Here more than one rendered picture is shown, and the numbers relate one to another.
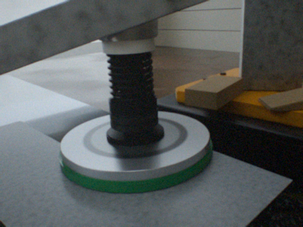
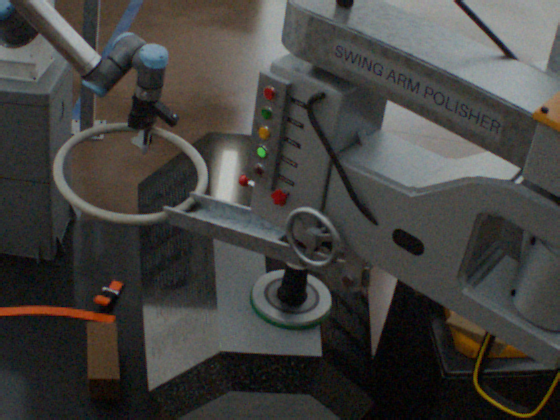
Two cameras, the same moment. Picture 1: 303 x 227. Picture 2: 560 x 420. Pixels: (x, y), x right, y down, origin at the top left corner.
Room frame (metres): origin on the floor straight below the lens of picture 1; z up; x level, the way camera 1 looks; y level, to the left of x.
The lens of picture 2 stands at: (-1.03, -0.87, 2.34)
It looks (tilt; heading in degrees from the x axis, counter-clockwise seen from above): 36 degrees down; 34
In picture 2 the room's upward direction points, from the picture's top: 9 degrees clockwise
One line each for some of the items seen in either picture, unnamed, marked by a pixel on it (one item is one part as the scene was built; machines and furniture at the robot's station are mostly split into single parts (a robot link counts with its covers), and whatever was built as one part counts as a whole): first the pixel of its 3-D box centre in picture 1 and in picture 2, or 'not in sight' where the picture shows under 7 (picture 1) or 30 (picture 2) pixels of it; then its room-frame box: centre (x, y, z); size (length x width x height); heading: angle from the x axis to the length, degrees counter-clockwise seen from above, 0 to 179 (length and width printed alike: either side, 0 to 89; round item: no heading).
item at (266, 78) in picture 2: not in sight; (268, 130); (0.29, 0.09, 1.40); 0.08 x 0.03 x 0.28; 91
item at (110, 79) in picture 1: (130, 68); (297, 267); (0.40, 0.02, 0.97); 0.06 x 0.06 x 0.09
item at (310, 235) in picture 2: not in sight; (321, 231); (0.28, -0.10, 1.22); 0.15 x 0.10 x 0.15; 91
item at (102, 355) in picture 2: not in sight; (103, 360); (0.34, 0.75, 0.07); 0.30 x 0.12 x 0.12; 49
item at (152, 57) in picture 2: not in sight; (151, 66); (0.58, 0.79, 1.20); 0.10 x 0.09 x 0.12; 83
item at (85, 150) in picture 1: (135, 138); (291, 296); (0.40, 0.02, 0.87); 0.21 x 0.21 x 0.01
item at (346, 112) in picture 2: not in sight; (346, 160); (0.40, -0.06, 1.35); 0.36 x 0.22 x 0.45; 91
